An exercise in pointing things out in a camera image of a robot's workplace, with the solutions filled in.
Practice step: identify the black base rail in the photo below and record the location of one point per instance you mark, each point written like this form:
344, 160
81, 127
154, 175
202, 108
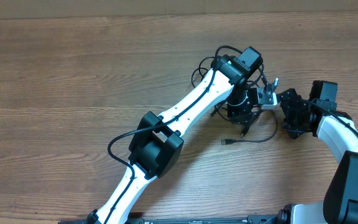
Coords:
251, 219

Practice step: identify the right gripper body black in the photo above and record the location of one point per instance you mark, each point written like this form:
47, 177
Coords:
293, 111

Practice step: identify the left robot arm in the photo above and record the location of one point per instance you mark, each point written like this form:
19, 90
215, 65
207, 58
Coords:
157, 142

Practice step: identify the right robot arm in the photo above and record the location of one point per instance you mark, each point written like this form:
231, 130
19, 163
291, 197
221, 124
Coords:
319, 116

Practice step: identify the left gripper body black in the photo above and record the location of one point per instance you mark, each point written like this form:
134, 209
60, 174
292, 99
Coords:
238, 108

